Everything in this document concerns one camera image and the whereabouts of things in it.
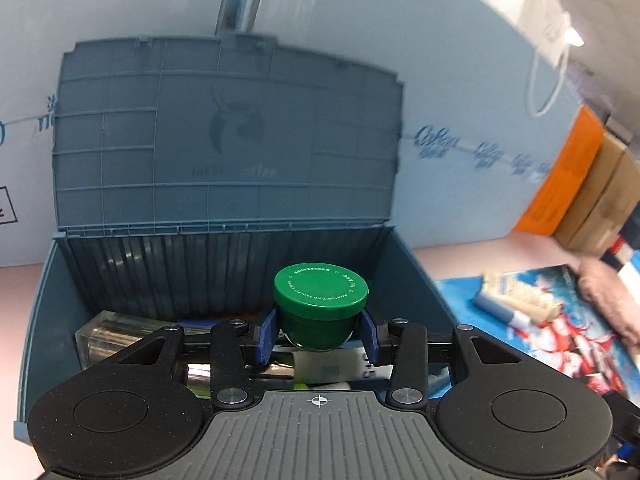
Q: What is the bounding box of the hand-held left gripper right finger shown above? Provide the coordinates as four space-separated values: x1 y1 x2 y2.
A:
360 307 522 411

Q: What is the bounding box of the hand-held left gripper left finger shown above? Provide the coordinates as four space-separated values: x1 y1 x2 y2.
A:
87 307 279 409

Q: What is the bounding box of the green jar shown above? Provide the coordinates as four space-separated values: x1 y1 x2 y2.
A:
272 261 370 352

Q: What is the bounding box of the blue plastic storage box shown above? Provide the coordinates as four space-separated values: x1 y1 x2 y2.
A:
14 32 457 442

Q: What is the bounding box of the person's right hand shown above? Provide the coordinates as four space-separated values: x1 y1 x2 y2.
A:
575 257 640 349

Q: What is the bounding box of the white packet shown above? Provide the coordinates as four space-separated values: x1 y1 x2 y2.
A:
292 350 397 387

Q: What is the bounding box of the printed mat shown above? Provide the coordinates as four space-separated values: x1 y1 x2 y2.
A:
432 262 640 397

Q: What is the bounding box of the blue white tube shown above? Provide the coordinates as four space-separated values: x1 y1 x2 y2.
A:
472 292 534 330

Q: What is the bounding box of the cream tube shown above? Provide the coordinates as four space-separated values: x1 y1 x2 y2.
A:
482 272 559 324

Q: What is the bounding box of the clear plastic case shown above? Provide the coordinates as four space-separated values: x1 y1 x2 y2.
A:
75 310 187 377

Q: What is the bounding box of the brown cardboard box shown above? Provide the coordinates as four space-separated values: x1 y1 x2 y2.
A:
554 130 640 254

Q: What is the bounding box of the orange box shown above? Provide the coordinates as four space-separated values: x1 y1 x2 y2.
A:
515 106 607 237

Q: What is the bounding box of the light blue cardboard box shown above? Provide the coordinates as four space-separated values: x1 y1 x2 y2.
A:
239 0 585 252

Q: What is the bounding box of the white shipping label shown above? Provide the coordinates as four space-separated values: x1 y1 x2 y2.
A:
0 186 21 225

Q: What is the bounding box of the light blue box with label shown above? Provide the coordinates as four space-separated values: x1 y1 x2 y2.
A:
0 0 238 268

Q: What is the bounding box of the white paper bag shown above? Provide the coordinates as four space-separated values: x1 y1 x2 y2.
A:
450 0 587 117

